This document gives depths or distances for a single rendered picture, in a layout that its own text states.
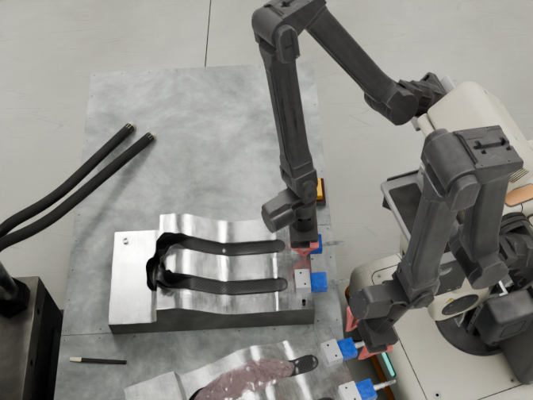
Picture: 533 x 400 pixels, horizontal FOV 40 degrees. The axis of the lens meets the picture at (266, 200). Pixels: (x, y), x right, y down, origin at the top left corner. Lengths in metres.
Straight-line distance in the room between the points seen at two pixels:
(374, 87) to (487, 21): 2.19
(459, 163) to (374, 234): 1.83
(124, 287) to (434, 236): 0.89
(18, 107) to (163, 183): 1.52
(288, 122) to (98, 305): 0.73
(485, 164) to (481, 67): 2.43
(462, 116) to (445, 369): 1.10
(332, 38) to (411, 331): 1.23
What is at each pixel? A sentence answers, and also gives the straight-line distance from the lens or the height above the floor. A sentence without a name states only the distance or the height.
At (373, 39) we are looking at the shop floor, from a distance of 3.59.
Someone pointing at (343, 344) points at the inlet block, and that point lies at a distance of 1.78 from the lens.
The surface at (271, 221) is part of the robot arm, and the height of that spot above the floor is 1.10.
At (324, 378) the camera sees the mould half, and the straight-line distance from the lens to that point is 1.76.
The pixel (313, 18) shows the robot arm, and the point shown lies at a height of 1.53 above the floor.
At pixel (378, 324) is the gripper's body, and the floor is 1.11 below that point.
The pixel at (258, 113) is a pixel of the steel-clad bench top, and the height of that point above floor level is 0.80.
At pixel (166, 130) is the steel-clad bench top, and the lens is 2.22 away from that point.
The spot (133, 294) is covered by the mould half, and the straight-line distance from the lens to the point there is 1.87.
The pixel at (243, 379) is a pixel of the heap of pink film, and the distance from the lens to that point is 1.69.
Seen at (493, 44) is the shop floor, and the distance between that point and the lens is 3.67.
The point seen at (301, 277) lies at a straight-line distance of 1.79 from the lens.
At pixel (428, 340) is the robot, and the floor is 0.28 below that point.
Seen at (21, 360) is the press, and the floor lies 0.79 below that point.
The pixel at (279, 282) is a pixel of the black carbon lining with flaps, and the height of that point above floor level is 0.89.
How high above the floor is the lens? 2.51
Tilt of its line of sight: 57 degrees down
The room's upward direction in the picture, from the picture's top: 3 degrees counter-clockwise
